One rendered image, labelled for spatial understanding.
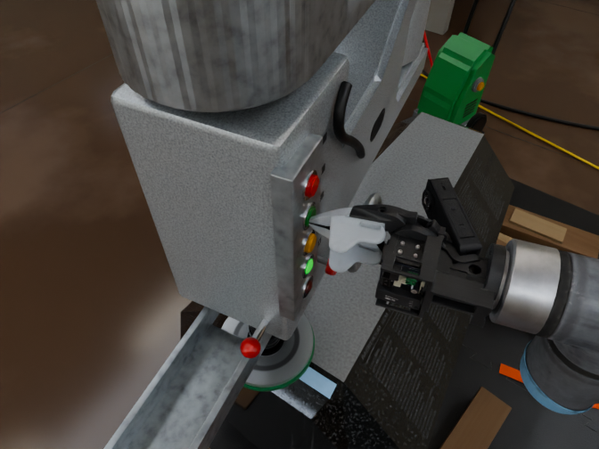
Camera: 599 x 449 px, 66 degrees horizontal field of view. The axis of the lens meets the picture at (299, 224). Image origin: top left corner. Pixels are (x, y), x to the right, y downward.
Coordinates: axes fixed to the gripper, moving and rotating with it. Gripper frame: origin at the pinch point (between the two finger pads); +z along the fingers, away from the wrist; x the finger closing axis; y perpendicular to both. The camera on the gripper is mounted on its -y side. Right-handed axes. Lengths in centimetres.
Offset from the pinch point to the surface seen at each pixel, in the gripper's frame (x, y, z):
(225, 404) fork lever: 30.5, 15.6, 10.8
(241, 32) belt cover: -23.2, 2.0, 6.0
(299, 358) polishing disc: 54, -5, 8
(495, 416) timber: 130, -39, -49
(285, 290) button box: 11.5, 4.1, 3.9
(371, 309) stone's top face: 61, -26, -3
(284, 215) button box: -3.7, 3.8, 3.0
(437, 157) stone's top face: 62, -89, -8
